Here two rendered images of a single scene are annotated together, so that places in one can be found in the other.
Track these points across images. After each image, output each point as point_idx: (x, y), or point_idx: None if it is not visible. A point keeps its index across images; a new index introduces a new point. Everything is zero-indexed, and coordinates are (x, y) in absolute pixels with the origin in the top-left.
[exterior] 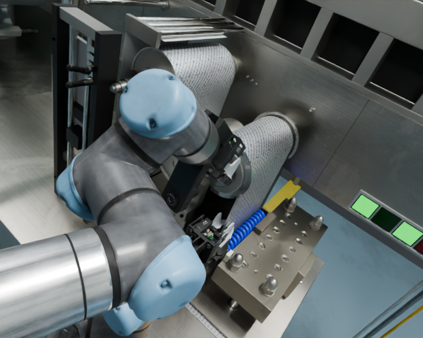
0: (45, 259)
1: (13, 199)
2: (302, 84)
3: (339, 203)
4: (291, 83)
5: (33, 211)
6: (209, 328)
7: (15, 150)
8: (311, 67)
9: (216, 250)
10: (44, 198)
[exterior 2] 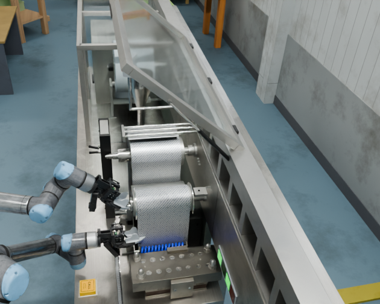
0: (18, 197)
1: (86, 196)
2: (207, 170)
3: (216, 253)
4: (205, 168)
5: None
6: (117, 286)
7: None
8: (209, 161)
9: (122, 242)
10: (99, 199)
